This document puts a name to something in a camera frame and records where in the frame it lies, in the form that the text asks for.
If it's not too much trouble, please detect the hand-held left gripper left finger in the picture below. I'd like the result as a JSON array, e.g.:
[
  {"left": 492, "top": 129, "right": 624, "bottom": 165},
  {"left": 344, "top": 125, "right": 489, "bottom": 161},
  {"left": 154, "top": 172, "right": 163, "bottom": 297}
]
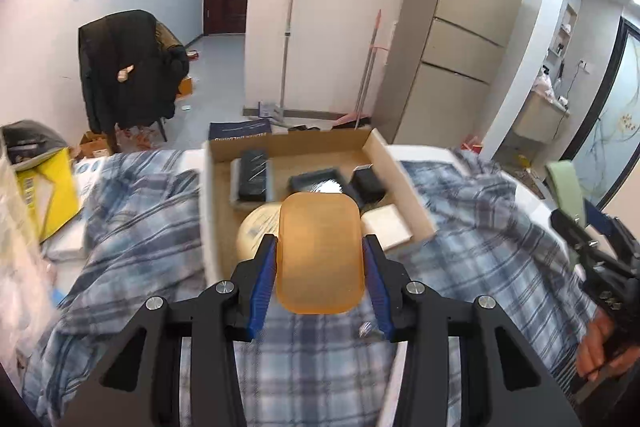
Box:
[{"left": 57, "top": 234, "right": 278, "bottom": 427}]

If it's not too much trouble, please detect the white square box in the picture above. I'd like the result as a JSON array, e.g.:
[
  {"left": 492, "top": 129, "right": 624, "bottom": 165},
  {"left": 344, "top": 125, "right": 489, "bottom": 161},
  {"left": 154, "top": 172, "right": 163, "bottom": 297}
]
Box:
[{"left": 360, "top": 203, "right": 414, "bottom": 252}]

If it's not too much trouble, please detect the cream sink cabinet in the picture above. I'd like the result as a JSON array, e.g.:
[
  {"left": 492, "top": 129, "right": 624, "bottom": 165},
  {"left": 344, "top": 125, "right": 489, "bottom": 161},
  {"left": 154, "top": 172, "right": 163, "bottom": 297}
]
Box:
[{"left": 512, "top": 89, "right": 571, "bottom": 142}]

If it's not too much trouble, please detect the grey plastic bag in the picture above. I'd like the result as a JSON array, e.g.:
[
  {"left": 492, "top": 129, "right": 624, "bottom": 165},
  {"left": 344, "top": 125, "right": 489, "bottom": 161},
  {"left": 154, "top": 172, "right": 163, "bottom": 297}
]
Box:
[{"left": 1, "top": 120, "right": 68, "bottom": 168}]

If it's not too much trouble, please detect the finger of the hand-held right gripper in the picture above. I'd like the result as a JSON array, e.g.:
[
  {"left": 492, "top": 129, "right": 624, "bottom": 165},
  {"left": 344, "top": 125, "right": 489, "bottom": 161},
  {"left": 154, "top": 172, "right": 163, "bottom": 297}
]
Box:
[
  {"left": 582, "top": 198, "right": 640, "bottom": 258},
  {"left": 550, "top": 209, "right": 598, "bottom": 265}
]

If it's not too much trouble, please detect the person's right hand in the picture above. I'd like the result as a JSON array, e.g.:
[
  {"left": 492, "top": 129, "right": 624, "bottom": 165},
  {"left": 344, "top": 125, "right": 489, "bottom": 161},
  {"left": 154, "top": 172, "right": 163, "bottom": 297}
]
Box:
[{"left": 575, "top": 307, "right": 640, "bottom": 383}]

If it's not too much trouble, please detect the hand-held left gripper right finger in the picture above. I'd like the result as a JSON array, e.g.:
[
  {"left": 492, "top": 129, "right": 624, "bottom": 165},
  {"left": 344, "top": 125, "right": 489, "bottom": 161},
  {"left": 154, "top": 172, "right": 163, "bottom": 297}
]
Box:
[{"left": 361, "top": 234, "right": 583, "bottom": 427}]

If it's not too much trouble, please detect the black jacket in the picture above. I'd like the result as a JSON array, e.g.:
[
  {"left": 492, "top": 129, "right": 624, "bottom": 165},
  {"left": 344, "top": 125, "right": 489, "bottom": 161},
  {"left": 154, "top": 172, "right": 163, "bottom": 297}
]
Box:
[{"left": 78, "top": 9, "right": 191, "bottom": 132}]

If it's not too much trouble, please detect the wall niche shelf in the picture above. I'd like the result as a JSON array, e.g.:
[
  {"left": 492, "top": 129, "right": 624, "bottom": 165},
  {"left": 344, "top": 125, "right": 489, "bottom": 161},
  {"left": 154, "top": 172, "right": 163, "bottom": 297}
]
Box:
[{"left": 547, "top": 2, "right": 578, "bottom": 68}]

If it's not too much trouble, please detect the translucent orange plate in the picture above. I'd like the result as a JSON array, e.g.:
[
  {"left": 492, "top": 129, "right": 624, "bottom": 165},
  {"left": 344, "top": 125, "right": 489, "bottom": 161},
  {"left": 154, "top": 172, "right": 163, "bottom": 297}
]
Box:
[{"left": 276, "top": 192, "right": 365, "bottom": 315}]

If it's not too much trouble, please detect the yellow bag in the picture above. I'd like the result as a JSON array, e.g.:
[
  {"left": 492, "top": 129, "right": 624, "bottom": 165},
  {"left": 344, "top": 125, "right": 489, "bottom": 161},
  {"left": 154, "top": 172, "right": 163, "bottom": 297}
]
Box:
[{"left": 15, "top": 147, "right": 81, "bottom": 244}]

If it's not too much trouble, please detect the dark blue bag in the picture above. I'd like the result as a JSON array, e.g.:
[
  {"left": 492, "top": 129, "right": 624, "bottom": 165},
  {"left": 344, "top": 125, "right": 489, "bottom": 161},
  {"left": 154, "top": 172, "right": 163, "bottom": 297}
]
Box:
[{"left": 208, "top": 119, "right": 273, "bottom": 142}]

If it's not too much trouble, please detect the pink broom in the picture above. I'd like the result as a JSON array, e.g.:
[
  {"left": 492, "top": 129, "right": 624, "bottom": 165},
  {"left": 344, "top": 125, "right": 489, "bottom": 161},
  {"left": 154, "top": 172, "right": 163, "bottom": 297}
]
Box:
[{"left": 332, "top": 9, "right": 383, "bottom": 130}]

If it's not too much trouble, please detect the pink dustpan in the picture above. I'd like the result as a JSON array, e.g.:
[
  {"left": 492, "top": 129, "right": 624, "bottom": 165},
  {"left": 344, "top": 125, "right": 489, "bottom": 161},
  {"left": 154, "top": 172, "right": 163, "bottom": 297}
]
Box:
[{"left": 352, "top": 39, "right": 391, "bottom": 130}]

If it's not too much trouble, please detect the wooden chair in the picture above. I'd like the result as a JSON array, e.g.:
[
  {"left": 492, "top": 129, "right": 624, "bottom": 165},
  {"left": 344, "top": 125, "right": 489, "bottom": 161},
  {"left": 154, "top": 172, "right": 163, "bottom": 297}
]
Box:
[{"left": 115, "top": 22, "right": 186, "bottom": 152}]

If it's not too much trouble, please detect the white tissue packet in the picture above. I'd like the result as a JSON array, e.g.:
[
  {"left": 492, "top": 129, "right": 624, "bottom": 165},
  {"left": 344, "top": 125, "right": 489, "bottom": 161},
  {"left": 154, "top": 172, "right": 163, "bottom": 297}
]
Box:
[{"left": 75, "top": 157, "right": 111, "bottom": 195}]

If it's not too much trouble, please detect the white plastic bag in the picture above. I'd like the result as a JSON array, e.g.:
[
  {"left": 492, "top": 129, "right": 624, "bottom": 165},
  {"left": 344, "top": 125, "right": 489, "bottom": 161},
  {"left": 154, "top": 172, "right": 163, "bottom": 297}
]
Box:
[{"left": 0, "top": 152, "right": 56, "bottom": 358}]

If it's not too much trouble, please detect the green card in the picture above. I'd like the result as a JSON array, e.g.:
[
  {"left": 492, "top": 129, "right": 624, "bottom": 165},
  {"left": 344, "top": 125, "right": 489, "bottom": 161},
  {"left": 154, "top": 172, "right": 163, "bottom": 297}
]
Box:
[{"left": 545, "top": 160, "right": 585, "bottom": 225}]

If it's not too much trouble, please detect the beige refrigerator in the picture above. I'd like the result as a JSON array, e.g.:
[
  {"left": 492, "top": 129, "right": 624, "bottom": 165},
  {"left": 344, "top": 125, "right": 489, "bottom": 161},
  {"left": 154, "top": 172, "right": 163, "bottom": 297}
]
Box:
[{"left": 372, "top": 0, "right": 535, "bottom": 148}]

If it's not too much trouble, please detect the black square frame box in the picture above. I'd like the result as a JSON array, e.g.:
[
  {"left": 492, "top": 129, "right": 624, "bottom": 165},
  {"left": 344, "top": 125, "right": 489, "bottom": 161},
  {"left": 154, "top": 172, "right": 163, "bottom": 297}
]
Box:
[{"left": 287, "top": 166, "right": 362, "bottom": 208}]

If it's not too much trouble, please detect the black rectangular case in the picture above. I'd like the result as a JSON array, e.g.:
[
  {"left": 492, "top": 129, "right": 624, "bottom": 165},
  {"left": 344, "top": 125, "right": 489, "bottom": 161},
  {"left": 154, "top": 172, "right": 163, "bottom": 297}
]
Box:
[{"left": 231, "top": 148, "right": 274, "bottom": 209}]

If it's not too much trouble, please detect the brown cardboard box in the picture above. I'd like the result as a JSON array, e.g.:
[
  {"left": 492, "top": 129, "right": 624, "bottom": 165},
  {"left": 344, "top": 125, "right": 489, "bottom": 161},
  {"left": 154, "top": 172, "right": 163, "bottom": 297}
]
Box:
[{"left": 80, "top": 132, "right": 113, "bottom": 158}]

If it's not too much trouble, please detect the frosted glass sliding door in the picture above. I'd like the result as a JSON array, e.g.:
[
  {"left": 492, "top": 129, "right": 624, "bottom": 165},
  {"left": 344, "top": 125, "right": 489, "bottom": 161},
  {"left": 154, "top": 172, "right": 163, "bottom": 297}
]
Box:
[{"left": 560, "top": 17, "right": 640, "bottom": 210}]

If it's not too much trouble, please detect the blue plaid shirt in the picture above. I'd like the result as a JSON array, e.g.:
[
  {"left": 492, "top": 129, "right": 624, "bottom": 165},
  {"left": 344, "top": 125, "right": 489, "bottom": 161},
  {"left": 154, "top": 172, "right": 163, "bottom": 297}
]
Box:
[{"left": 22, "top": 147, "right": 601, "bottom": 427}]

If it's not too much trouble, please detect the mop with green handle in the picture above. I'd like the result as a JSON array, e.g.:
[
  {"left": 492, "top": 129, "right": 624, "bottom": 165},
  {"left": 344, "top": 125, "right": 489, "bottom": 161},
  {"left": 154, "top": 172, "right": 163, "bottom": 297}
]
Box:
[{"left": 242, "top": 0, "right": 303, "bottom": 128}]

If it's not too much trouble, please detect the small black box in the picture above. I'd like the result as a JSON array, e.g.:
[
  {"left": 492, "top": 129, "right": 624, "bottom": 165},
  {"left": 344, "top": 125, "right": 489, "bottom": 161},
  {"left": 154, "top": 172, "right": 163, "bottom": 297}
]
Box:
[{"left": 348, "top": 163, "right": 387, "bottom": 204}]

